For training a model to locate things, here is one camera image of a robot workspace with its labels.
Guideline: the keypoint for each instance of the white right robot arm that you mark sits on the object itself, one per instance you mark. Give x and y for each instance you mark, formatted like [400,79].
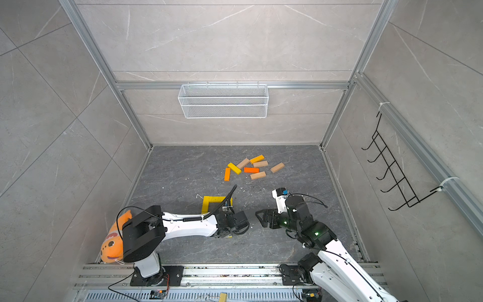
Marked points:
[332,260]

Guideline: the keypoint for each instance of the light wooden block front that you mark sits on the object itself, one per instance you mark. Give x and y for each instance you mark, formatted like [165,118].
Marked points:
[258,175]

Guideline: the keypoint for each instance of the tan wooden block angled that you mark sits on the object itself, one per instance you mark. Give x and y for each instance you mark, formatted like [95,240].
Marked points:
[243,163]

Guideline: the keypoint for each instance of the orange plush toy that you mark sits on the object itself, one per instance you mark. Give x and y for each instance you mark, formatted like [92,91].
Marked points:
[112,247]

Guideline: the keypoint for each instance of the yellow block angled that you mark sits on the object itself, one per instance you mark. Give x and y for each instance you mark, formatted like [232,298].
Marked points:
[234,168]

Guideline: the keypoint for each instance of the orange block flat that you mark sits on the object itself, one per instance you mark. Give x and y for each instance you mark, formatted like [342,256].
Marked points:
[253,170]

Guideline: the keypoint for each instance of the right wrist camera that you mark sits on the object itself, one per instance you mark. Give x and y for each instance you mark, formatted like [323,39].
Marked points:
[280,195]

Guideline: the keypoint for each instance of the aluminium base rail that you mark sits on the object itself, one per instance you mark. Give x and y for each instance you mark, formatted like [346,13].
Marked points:
[204,282]

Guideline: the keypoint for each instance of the aluminium frame post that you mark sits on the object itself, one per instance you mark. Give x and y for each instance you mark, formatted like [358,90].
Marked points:
[72,11]

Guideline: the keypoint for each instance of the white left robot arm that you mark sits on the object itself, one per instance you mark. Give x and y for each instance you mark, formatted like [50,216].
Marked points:
[144,232]

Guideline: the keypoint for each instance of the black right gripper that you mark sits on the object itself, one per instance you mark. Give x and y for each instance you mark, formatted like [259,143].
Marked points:
[269,212]

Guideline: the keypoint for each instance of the black wire hook rack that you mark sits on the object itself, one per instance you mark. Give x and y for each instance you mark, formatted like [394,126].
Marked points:
[394,171]

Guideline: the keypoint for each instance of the orange block upright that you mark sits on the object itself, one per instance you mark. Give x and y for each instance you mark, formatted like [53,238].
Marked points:
[227,174]

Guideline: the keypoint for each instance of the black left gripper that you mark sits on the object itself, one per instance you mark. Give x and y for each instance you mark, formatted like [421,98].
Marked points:
[241,233]

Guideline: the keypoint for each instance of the amber yellow block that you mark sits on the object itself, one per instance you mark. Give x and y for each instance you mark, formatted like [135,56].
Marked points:
[257,159]

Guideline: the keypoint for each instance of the white wire mesh basket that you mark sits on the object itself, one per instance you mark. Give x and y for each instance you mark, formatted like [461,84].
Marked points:
[200,101]

